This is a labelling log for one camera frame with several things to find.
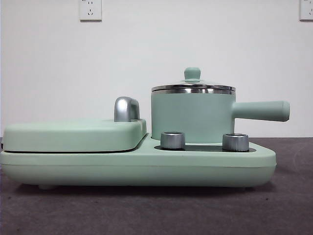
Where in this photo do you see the glass pot lid green knob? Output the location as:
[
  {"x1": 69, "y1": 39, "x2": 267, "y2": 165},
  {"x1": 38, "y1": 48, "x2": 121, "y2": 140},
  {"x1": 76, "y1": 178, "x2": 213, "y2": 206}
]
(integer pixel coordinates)
[{"x1": 151, "y1": 67, "x2": 237, "y2": 91}]

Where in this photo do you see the silver control knob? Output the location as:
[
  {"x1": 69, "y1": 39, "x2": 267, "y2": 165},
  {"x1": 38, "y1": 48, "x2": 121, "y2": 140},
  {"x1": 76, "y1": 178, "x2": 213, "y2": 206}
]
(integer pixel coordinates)
[
  {"x1": 160, "y1": 131, "x2": 186, "y2": 149},
  {"x1": 222, "y1": 133, "x2": 249, "y2": 151}
]

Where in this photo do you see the green breakfast machine base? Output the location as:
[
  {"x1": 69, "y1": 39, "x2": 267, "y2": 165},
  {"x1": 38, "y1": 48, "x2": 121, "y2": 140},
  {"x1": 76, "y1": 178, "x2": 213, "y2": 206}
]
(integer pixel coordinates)
[{"x1": 0, "y1": 141, "x2": 277, "y2": 190}]

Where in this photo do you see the green pot with handle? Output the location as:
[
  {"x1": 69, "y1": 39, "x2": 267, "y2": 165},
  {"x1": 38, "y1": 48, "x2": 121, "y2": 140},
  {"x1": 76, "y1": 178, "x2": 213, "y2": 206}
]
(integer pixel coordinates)
[{"x1": 151, "y1": 88, "x2": 291, "y2": 145}]

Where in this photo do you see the white wall socket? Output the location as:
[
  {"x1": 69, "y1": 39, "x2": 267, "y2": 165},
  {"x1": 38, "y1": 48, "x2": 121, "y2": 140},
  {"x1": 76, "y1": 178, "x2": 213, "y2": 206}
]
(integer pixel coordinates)
[
  {"x1": 299, "y1": 0, "x2": 313, "y2": 22},
  {"x1": 79, "y1": 0, "x2": 103, "y2": 22}
]

